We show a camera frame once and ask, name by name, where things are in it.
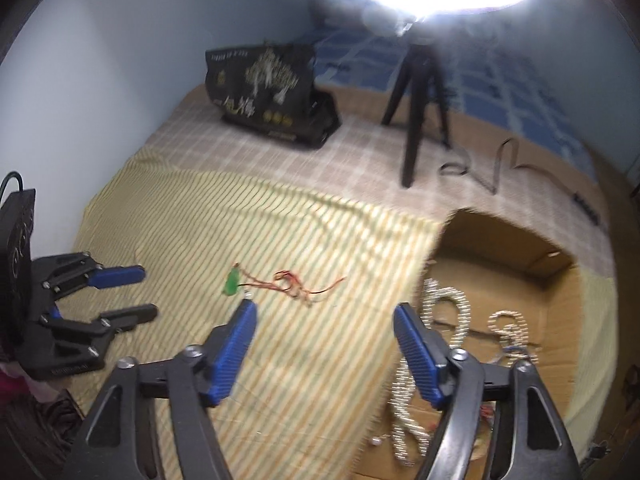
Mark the beige checked bed sheet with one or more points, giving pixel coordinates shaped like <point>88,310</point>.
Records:
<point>300,170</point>

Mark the black tripod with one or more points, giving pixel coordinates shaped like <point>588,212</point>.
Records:
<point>417,110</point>

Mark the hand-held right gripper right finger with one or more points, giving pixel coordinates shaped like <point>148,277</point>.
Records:
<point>415,350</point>

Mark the person's left forearm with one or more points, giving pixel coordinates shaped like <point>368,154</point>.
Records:
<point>12,385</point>

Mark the black printed bag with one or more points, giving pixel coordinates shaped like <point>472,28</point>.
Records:
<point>260,85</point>

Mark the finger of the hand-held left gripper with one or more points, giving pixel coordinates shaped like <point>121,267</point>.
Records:
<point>135,314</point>
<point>120,276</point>

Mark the cardboard box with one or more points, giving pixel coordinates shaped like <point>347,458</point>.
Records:
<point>550,320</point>

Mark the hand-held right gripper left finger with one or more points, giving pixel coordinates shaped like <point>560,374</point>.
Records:
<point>232,350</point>

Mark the yellow striped cloth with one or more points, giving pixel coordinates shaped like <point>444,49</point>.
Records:
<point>300,385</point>

